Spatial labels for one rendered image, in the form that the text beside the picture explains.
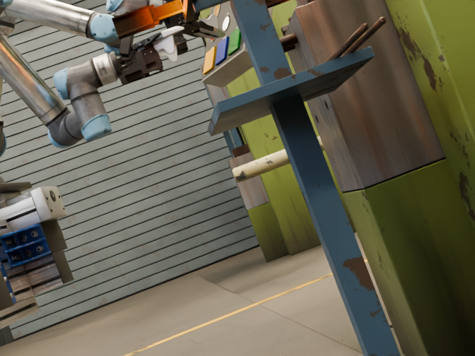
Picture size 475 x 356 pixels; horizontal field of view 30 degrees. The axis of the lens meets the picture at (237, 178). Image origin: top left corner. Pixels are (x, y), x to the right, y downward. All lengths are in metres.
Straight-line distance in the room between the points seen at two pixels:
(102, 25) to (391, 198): 0.93
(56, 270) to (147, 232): 7.76
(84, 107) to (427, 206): 0.87
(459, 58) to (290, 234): 5.40
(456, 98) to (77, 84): 0.95
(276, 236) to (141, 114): 3.39
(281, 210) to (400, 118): 5.12
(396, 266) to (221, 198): 8.24
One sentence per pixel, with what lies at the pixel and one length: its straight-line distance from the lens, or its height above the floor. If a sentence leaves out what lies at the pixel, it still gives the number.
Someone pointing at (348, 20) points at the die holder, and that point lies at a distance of 2.09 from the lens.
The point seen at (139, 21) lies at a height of 0.98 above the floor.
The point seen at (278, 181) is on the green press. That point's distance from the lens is 7.16.
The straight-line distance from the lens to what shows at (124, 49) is 2.27.
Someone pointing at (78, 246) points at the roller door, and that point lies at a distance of 10.23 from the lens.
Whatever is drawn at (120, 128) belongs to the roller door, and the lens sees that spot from 10.27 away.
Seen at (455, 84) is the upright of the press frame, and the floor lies 0.61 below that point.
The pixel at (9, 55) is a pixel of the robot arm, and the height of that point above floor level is 1.10.
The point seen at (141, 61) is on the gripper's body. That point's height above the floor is 0.96.
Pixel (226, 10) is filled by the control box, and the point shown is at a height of 1.13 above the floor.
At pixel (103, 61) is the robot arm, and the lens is 2.26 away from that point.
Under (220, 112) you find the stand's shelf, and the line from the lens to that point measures 1.58.
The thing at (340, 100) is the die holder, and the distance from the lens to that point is 2.06.
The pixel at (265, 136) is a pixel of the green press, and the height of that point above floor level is 0.97.
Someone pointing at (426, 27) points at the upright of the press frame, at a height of 0.74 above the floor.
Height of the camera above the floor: 0.54
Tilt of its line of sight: 2 degrees up
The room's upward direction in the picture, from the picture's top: 21 degrees counter-clockwise
